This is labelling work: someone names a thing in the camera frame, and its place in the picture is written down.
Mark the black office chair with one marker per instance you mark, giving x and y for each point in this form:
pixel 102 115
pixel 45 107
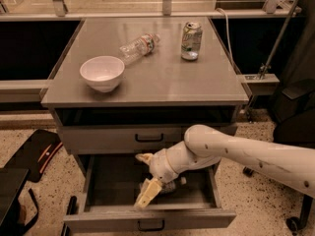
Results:
pixel 292 105

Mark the clear crushed water bottle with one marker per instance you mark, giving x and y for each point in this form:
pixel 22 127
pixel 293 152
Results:
pixel 138 48

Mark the green soda can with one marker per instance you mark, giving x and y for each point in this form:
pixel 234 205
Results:
pixel 191 41

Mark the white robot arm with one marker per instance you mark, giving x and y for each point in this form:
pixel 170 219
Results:
pixel 204 146

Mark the black box with strap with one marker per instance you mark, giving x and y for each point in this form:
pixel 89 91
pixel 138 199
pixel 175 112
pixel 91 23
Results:
pixel 12 181

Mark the black orange bag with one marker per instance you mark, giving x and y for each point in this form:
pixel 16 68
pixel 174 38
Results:
pixel 35 153

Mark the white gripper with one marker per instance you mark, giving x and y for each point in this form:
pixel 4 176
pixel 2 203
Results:
pixel 158 165

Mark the metal rail frame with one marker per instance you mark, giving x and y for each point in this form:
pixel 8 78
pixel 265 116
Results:
pixel 13 10

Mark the grey drawer cabinet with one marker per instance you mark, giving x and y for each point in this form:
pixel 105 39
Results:
pixel 159 89

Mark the open grey drawer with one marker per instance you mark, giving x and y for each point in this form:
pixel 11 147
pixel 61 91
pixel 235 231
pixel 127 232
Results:
pixel 113 184

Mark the closed grey drawer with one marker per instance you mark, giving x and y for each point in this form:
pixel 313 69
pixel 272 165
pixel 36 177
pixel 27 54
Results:
pixel 119 139

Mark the white ceramic bowl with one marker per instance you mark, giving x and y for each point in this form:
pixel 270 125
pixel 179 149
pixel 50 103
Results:
pixel 103 73

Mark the blue labelled plastic bottle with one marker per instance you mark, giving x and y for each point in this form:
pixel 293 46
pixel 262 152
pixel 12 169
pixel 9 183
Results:
pixel 172 185

